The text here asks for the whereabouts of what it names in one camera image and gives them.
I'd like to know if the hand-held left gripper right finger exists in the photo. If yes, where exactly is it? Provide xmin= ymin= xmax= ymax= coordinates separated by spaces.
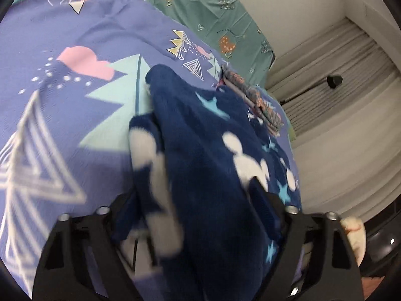
xmin=250 ymin=178 xmax=364 ymax=301

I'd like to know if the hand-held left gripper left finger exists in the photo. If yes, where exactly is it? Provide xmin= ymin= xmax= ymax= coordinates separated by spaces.
xmin=33 ymin=191 xmax=157 ymax=301

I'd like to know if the black floor lamp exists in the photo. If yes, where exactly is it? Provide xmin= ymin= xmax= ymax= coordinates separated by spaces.
xmin=279 ymin=74 xmax=343 ymax=105

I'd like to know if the blue tree print bedsheet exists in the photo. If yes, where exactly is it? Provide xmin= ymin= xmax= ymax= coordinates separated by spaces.
xmin=0 ymin=0 xmax=303 ymax=301

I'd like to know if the floral folded garment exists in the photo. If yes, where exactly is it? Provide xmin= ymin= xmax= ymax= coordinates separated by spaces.
xmin=221 ymin=66 xmax=284 ymax=137

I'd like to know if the navy fleece star print onesie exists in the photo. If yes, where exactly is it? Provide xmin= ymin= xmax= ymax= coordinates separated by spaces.
xmin=111 ymin=64 xmax=303 ymax=301

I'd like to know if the person's right hand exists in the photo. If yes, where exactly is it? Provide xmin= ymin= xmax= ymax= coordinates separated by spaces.
xmin=340 ymin=216 xmax=367 ymax=265

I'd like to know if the white pleated curtain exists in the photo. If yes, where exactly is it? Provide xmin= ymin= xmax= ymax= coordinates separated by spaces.
xmin=266 ymin=16 xmax=401 ymax=217

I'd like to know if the green printed sheet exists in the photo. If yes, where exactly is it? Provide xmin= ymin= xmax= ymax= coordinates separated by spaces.
xmin=117 ymin=0 xmax=276 ymax=87

